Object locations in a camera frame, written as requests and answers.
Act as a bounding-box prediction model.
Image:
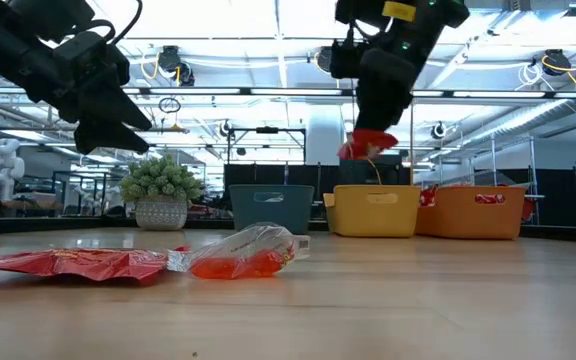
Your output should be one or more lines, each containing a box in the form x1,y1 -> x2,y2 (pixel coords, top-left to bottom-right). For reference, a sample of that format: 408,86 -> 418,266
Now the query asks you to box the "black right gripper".
354,19 -> 447,133

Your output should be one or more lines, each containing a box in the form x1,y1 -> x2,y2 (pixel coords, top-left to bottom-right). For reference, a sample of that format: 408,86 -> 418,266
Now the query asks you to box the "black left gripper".
0,27 -> 153,156

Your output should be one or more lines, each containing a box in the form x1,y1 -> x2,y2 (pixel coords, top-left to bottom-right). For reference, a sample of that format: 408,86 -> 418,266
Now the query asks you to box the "clear wrapper red gummy candy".
166,221 -> 312,281

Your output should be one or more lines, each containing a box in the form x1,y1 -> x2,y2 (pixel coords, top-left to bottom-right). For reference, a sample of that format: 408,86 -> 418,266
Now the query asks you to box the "white square column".
306,104 -> 345,166

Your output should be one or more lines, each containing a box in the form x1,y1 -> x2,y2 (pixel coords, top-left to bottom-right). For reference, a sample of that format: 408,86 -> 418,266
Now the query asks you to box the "green succulent in white pot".
118,154 -> 205,232

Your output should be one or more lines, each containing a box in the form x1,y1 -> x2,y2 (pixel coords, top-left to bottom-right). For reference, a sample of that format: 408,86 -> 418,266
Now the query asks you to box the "yellow plastic bin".
323,184 -> 422,239

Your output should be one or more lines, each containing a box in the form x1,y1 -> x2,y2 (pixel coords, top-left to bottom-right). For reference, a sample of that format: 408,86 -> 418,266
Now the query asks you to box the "metal shelving rack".
437,135 -> 542,225

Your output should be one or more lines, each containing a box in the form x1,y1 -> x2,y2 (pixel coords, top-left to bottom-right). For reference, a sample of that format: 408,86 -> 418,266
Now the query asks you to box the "orange plastic bin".
414,185 -> 527,241

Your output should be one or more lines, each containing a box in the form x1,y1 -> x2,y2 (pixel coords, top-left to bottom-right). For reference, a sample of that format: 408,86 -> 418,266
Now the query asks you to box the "teal plastic bin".
228,183 -> 316,236

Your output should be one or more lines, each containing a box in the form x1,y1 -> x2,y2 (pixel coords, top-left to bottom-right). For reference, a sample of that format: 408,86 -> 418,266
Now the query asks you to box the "black hanging cable loop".
158,96 -> 182,115

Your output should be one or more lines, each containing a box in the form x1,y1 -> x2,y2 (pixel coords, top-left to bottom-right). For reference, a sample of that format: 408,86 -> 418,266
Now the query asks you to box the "black background workstation frame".
51,169 -> 119,217

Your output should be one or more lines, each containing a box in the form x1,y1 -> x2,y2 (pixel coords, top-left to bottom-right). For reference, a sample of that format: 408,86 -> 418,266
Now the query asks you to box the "yellow floor cable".
366,157 -> 384,186

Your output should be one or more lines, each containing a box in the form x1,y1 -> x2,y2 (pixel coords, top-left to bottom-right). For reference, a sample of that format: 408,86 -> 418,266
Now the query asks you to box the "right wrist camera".
329,38 -> 370,80

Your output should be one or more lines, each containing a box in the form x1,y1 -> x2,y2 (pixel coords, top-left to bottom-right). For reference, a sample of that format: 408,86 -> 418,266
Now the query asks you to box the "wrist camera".
51,31 -> 132,87
329,38 -> 370,80

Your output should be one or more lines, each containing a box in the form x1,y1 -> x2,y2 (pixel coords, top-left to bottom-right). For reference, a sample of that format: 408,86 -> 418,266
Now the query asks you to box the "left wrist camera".
51,31 -> 132,87

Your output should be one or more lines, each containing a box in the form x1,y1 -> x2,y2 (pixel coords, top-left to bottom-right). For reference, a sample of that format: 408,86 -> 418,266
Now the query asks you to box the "black ceiling cord reel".
156,44 -> 196,88
315,45 -> 334,75
541,48 -> 573,77

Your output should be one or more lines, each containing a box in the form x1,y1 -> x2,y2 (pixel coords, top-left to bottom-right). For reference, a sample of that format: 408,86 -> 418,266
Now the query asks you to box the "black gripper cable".
75,0 -> 144,46

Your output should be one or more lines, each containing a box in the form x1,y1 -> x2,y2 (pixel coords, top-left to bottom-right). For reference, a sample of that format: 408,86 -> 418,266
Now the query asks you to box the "black gantry frame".
225,126 -> 307,166

